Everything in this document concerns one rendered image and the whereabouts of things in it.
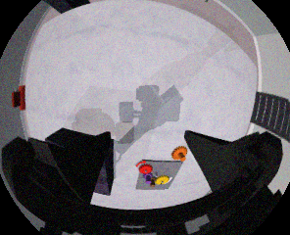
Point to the yellow gear with black stripe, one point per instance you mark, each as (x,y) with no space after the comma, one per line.
(162,177)

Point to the small brown gear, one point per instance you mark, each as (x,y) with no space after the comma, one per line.
(153,184)

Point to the red gear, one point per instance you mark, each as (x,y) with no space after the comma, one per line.
(147,167)

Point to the orange gear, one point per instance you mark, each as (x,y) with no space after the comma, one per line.
(179,153)

